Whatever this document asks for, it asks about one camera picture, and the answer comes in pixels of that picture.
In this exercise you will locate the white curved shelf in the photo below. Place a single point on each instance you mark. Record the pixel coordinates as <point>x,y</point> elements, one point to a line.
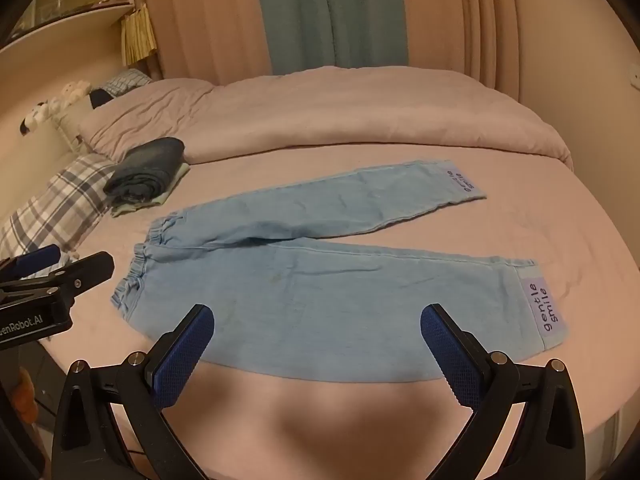
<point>65,5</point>

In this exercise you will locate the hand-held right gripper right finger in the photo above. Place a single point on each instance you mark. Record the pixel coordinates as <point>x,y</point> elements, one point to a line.
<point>450,355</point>

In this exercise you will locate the pink curtain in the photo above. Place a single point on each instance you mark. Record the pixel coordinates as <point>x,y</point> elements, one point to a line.
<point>460,15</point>
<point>210,15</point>

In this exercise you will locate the folded dark blue jeans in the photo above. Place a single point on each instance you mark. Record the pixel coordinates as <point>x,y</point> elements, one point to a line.
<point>145,167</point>

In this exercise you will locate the blue plaid cushion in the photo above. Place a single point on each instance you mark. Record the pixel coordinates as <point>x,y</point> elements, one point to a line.
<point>127,82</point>

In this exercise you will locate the grey plaid pillow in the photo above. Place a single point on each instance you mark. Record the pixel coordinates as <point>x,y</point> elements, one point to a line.
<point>55,200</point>

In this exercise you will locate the folded light green cloth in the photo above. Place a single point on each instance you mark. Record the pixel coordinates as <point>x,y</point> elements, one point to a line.
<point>177,176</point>

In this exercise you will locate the light blue denim pants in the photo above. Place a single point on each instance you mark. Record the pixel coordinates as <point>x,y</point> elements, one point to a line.
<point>325,300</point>

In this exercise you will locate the black and white plush toy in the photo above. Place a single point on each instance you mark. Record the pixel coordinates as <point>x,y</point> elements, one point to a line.
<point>40,116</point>

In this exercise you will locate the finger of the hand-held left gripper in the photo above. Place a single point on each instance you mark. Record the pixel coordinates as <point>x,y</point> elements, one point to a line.
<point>87,270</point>
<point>30,260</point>

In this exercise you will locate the pink duvet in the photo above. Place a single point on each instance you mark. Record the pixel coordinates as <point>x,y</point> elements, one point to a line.
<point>350,110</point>

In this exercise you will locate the yellow fringed cloth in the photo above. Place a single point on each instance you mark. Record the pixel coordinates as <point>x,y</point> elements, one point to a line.
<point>139,35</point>

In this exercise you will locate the orange object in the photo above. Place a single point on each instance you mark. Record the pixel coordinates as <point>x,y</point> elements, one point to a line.
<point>24,390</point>

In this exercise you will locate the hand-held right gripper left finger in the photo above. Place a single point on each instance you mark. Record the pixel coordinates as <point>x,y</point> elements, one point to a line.
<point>182,355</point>

